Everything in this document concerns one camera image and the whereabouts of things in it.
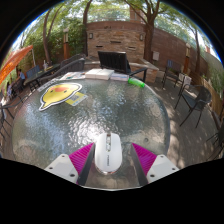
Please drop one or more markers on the white computer mouse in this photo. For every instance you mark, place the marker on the white computer mouse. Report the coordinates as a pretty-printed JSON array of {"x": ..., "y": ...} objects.
[{"x": 108, "y": 153}]

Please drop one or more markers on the yellow card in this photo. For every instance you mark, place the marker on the yellow card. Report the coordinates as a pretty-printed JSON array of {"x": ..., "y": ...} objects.
[{"x": 78, "y": 99}]

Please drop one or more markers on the black slatted-back chair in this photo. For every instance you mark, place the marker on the black slatted-back chair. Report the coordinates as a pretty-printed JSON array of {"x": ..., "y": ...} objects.
[{"x": 111, "y": 60}]

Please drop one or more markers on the orange lamp post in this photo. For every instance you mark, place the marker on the orange lamp post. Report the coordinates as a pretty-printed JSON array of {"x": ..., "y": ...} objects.
[{"x": 66, "y": 45}]

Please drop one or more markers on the person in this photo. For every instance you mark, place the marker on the person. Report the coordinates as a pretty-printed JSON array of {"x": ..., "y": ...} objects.
[
  {"x": 21, "y": 75},
  {"x": 9, "y": 89}
]

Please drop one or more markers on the colourful picture sheet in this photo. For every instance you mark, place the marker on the colourful picture sheet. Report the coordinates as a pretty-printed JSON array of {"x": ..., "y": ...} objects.
[{"x": 73, "y": 75}]

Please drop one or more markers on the slim leaning tree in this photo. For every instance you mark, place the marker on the slim leaning tree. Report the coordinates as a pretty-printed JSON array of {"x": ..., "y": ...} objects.
[{"x": 46, "y": 36}]

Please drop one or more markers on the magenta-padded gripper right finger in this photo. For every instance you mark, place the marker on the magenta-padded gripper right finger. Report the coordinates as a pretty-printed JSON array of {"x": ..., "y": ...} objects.
[{"x": 146, "y": 159}]

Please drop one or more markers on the thick white book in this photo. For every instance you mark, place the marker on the thick white book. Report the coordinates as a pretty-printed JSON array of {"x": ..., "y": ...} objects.
[{"x": 99, "y": 74}]

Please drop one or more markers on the blue patio chair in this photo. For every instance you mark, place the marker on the blue patio chair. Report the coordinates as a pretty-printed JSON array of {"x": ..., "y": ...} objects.
[{"x": 32, "y": 70}]

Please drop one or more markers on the black wall lamp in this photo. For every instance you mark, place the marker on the black wall lamp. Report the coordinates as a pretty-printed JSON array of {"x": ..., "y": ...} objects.
[
  {"x": 90, "y": 35},
  {"x": 141, "y": 37}
]

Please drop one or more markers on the thin blue white booklet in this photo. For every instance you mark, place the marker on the thin blue white booklet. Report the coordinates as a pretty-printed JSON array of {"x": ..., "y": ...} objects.
[{"x": 119, "y": 77}]

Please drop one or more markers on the forked tree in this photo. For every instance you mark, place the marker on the forked tree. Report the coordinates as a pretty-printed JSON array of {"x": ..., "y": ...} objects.
[{"x": 149, "y": 40}]

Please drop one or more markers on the white bag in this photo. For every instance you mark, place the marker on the white bag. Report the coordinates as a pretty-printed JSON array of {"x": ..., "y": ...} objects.
[{"x": 186, "y": 80}]

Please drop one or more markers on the small green packet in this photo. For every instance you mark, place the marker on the small green packet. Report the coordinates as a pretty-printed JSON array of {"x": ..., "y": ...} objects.
[{"x": 136, "y": 82}]

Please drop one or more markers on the dark green patio table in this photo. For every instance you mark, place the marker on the dark green patio table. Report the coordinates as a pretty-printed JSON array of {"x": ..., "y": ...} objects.
[{"x": 40, "y": 71}]

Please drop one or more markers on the orange patio umbrella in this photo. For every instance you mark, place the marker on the orange patio umbrella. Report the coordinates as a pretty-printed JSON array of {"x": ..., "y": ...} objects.
[{"x": 13, "y": 61}]

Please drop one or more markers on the dark metal blue-backed chair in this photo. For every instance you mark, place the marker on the dark metal blue-backed chair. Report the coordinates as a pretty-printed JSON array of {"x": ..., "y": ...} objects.
[{"x": 173, "y": 66}]

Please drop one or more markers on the white wall box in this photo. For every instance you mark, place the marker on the white wall box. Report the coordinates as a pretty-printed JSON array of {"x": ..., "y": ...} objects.
[{"x": 156, "y": 55}]

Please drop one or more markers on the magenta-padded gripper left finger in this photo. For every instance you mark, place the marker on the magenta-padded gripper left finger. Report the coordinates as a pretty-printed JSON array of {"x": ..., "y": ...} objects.
[{"x": 81, "y": 160}]

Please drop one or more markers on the yellow duck-shaped mouse pad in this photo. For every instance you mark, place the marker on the yellow duck-shaped mouse pad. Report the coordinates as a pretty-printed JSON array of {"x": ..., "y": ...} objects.
[{"x": 58, "y": 95}]

